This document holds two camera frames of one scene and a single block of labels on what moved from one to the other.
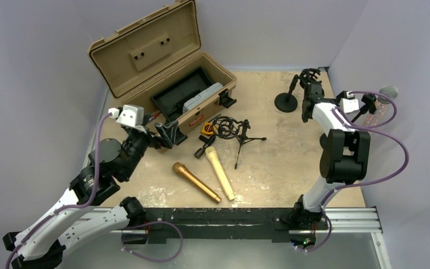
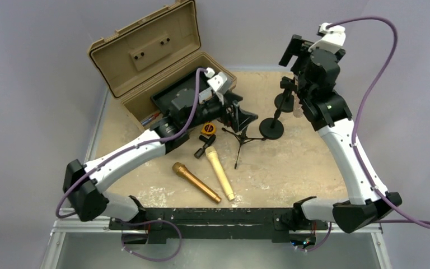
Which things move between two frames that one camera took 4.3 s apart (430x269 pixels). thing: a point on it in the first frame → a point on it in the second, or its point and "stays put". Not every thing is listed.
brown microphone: [180, 168] stays put
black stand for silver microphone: [369, 103] → [271, 128]
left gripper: [155, 135] → [232, 110]
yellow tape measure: [208, 129] stays put
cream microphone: [211, 153] stays put
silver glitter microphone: [382, 103] → [298, 110]
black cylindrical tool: [208, 142] stays put
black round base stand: [287, 102] stays put
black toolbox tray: [171, 100] stays put
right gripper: [312, 88] → [293, 51]
